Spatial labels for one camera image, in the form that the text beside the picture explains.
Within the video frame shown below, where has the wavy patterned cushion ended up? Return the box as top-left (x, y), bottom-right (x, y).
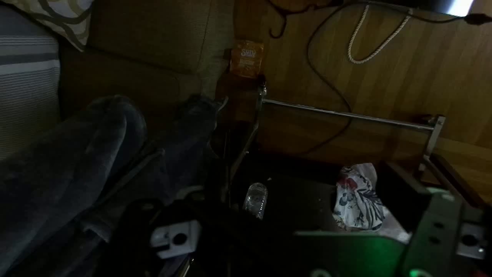
top-left (2, 0), bottom-right (98, 52)

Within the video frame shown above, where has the thin black cable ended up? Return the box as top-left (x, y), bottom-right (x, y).
top-left (305, 0), bottom-right (357, 156)

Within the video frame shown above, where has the white patterned crumpled cloth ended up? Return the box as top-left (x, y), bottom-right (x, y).
top-left (331, 162), bottom-right (413, 243)

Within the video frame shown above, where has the brown sofa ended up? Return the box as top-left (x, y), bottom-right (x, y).
top-left (58, 0), bottom-right (239, 136)

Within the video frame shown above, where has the clear plastic water bottle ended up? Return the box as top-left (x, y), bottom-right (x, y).
top-left (242, 180), bottom-right (270, 222)

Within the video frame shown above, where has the grey striped fabric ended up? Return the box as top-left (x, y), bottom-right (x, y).
top-left (0, 5), bottom-right (62, 159)

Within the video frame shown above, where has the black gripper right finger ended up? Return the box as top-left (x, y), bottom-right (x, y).
top-left (405, 189), bottom-right (490, 277)

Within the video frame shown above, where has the chrome metal garment rack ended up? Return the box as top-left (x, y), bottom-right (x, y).
top-left (221, 82), bottom-right (453, 237)

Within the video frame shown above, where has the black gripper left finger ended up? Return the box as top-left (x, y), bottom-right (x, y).
top-left (121, 199), bottom-right (207, 277)

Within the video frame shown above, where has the white cable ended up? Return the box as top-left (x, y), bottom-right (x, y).
top-left (347, 3), bottom-right (414, 66)

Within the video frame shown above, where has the dark grey robe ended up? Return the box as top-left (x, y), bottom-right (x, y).
top-left (0, 94), bottom-right (228, 277)

